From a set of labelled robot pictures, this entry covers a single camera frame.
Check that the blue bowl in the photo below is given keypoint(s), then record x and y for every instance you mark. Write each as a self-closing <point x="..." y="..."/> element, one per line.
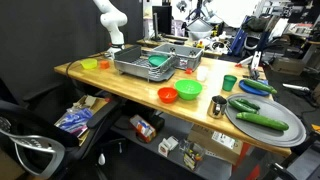
<point x="248" y="89"/>

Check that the grey round tray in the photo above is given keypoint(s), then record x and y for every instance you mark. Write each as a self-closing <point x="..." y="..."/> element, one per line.
<point x="266" y="136"/>

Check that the large green cucumber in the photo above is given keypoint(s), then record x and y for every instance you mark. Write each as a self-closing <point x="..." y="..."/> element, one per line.
<point x="263" y="121"/>

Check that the black computer monitor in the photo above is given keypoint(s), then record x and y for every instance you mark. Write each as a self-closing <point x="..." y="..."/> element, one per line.
<point x="163" y="18"/>

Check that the blue plastic bags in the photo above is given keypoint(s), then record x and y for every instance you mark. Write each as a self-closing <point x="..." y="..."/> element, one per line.
<point x="75" y="120"/>

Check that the steel milk pitcher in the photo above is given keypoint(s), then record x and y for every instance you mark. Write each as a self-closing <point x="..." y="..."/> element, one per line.
<point x="217" y="108"/>

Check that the dark green plastic cup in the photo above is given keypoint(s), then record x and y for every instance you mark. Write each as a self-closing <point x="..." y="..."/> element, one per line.
<point x="229" y="83"/>

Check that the yellow plastic bowl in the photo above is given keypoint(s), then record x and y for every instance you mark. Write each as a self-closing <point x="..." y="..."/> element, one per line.
<point x="89" y="63"/>

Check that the red plastic bowl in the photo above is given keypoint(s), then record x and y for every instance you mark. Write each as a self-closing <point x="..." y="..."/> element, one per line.
<point x="167" y="95"/>

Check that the white plastic cup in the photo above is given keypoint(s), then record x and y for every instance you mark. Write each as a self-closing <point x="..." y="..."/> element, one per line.
<point x="202" y="73"/>

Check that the small green cucumber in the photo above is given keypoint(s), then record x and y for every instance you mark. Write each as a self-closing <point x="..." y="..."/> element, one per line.
<point x="249" y="104"/>

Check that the yellow emergency stop button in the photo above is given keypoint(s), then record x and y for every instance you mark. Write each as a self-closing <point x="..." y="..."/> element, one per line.
<point x="200" y="44"/>

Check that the small white box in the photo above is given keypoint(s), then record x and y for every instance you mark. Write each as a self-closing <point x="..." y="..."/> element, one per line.
<point x="167" y="146"/>

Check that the green plastic plate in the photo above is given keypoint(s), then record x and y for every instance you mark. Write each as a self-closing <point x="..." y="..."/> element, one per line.
<point x="157" y="60"/>

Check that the labelled cardboard box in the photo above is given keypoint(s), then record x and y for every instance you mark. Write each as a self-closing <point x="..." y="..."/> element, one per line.
<point x="216" y="145"/>

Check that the red white carton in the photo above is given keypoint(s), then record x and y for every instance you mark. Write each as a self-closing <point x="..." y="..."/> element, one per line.
<point x="142" y="128"/>

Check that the grey plastic crate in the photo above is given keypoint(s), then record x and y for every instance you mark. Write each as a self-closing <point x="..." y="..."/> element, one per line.
<point x="186" y="58"/>

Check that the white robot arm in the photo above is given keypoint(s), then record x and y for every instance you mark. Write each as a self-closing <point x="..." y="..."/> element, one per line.
<point x="114" y="20"/>

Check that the medium green cucumber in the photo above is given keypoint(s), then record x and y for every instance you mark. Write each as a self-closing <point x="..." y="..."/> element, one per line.
<point x="242" y="107"/>

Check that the black office chair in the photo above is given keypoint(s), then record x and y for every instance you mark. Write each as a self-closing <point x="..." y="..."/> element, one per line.
<point x="20" y="126"/>

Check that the white headset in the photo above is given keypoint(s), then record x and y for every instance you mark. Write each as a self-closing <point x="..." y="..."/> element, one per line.
<point x="218" y="46"/>

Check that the long green cucumber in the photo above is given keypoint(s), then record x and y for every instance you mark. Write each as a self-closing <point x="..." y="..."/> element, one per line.
<point x="260" y="86"/>

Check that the clear plastic container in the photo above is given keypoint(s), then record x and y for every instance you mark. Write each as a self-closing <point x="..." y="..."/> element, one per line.
<point x="193" y="155"/>

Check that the clear plastic bin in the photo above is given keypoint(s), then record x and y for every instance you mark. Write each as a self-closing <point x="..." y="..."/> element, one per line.
<point x="200" y="30"/>

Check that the open cardboard box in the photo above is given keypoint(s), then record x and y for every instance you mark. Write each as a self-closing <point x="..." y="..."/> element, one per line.
<point x="96" y="103"/>

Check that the green plastic bowl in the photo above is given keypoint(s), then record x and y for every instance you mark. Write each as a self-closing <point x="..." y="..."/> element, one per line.
<point x="188" y="89"/>

